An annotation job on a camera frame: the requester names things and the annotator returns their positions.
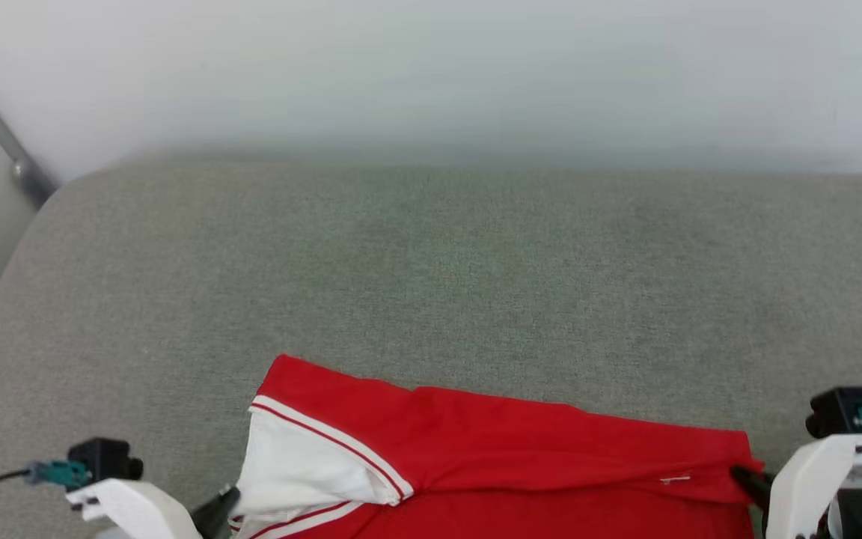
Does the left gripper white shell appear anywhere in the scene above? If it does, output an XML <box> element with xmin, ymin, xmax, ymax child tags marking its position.
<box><xmin>66</xmin><ymin>479</ymin><xmax>242</xmax><ymax>539</ymax></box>

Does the red and white basketball jersey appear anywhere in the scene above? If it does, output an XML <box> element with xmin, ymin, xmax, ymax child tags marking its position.
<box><xmin>229</xmin><ymin>353</ymin><xmax>767</xmax><ymax>539</ymax></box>

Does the grey fabric sofa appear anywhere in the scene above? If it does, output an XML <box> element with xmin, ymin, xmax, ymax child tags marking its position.
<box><xmin>0</xmin><ymin>153</ymin><xmax>862</xmax><ymax>539</ymax></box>

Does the left teal cable connector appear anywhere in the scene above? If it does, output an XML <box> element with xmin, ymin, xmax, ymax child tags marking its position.
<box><xmin>24</xmin><ymin>460</ymin><xmax>92</xmax><ymax>490</ymax></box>

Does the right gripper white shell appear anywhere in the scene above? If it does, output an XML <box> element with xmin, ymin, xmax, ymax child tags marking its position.
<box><xmin>730</xmin><ymin>432</ymin><xmax>862</xmax><ymax>539</ymax></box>

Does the grey metal pipe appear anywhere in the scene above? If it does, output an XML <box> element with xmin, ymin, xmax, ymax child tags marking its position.
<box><xmin>0</xmin><ymin>51</ymin><xmax>59</xmax><ymax>210</ymax></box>

